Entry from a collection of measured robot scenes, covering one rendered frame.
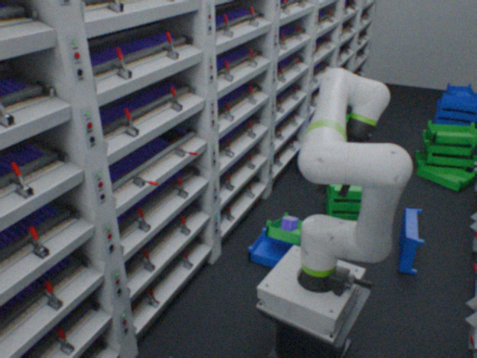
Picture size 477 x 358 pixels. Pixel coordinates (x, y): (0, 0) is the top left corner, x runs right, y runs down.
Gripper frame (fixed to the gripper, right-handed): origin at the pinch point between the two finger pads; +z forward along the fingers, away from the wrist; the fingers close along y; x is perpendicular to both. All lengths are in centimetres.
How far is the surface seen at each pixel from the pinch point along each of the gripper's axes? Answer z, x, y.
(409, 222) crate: 9, -7, -86
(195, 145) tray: 6, -60, 17
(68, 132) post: 6, -34, 81
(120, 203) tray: 27, -38, 57
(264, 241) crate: 49, -59, -50
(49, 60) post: -11, -35, 91
